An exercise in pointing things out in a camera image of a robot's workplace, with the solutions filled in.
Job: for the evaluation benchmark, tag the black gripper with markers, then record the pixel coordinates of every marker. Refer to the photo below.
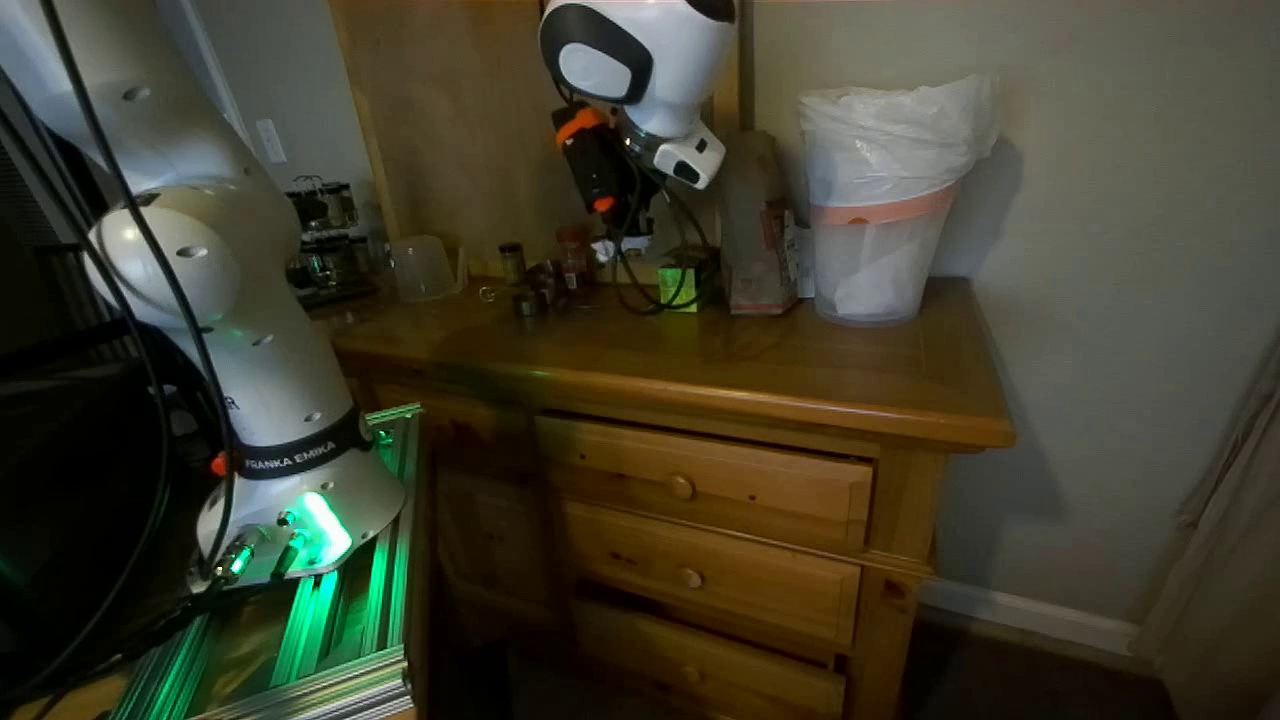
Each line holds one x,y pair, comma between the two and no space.
603,166

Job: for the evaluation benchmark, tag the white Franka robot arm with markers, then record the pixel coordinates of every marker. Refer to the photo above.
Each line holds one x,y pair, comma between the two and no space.
275,366

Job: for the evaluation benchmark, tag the green tea box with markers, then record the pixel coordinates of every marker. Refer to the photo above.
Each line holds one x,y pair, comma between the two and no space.
677,288

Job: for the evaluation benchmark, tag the red spice jar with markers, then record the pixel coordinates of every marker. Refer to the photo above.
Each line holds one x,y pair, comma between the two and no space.
572,260

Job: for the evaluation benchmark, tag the small dark figurine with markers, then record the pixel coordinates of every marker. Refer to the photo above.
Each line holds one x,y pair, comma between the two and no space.
535,288

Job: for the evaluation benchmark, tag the small dark bottle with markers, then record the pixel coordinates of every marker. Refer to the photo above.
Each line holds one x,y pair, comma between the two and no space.
513,266

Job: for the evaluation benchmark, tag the brown rough rock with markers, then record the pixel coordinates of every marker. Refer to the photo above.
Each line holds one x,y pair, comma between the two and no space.
759,226

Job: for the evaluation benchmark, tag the wooden dresser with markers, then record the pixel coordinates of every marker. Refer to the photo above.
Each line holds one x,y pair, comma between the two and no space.
745,374

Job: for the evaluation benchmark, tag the tall wooden board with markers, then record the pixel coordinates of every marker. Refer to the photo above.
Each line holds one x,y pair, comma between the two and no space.
443,145

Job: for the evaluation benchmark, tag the clear glass jar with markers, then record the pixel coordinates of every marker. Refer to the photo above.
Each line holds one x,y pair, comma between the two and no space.
422,271

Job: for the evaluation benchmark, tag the white trash bin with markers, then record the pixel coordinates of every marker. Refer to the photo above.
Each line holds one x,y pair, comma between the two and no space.
874,266

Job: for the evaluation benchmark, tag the round wooden drawer knob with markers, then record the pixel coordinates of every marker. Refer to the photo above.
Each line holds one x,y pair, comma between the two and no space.
692,578
682,485

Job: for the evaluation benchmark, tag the large wooden dresser drawer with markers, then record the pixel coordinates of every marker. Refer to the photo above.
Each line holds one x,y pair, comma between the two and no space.
704,482

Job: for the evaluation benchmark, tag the white plastic bin liner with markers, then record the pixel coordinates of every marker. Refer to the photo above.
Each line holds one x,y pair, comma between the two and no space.
895,132

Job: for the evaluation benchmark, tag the cluttered background shelf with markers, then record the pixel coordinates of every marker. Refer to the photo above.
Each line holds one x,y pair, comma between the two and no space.
326,241

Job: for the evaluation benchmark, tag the medium wooden dresser drawer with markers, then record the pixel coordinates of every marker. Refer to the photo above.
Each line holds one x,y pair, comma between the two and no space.
714,575

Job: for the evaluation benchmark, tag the small wooden dresser drawer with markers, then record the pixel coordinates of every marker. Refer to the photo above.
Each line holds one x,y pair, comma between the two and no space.
704,660

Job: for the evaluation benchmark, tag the white baseboard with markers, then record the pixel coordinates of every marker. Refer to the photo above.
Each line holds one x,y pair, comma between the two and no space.
1026,622

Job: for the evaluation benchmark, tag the black monitor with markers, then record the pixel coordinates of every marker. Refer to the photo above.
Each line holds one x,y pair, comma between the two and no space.
72,482

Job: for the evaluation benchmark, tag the white wall light switch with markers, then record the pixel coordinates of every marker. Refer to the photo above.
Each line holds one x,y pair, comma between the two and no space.
271,143

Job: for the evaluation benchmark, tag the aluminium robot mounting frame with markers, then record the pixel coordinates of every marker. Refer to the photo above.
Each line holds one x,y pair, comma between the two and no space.
334,626

